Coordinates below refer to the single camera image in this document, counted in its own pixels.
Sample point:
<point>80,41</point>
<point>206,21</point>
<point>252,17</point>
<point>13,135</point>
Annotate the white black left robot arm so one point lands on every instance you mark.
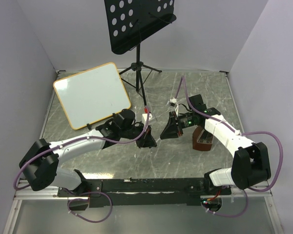
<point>41,165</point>

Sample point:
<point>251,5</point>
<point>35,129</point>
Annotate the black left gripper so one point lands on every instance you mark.
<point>146,138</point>

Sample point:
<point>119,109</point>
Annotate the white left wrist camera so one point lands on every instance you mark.
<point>148,117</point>

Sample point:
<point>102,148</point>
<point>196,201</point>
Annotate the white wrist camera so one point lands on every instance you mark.
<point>148,117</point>
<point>173,102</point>

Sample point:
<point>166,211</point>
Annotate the black perforated music stand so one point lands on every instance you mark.
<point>130,22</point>

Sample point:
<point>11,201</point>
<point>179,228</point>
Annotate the orange framed whiteboard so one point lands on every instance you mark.
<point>92,95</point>

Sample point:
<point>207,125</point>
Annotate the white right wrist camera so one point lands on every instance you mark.
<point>173,102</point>

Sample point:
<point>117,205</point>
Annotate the brown whiteboard eraser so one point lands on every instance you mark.
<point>202,140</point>

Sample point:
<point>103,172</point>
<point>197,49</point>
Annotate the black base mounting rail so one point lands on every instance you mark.
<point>145,191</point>

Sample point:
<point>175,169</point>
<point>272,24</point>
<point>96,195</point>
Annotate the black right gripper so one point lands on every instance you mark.
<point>170,130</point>

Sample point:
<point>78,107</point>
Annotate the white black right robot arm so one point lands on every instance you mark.
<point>250,160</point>

